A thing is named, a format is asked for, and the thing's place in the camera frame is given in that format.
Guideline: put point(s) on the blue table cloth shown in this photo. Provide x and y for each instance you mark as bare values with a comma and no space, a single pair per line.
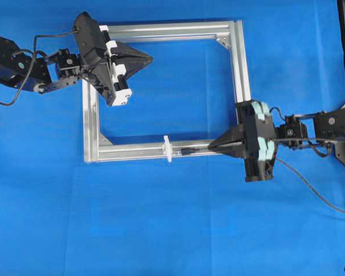
193,216

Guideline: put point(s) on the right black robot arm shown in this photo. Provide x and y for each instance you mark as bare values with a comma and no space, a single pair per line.
324,132

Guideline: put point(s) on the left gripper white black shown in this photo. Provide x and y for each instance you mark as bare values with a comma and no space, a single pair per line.
118,62

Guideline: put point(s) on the aluminium extrusion frame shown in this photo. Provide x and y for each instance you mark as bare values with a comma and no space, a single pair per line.
98,148

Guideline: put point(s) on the white zip tie loop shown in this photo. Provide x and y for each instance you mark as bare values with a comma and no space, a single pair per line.
167,148

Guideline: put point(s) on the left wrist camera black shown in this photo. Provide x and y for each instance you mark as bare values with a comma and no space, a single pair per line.
89,39

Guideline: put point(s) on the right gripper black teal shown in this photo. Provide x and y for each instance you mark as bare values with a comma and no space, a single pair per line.
258,132

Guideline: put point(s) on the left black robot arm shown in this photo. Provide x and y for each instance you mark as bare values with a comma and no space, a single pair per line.
35,71

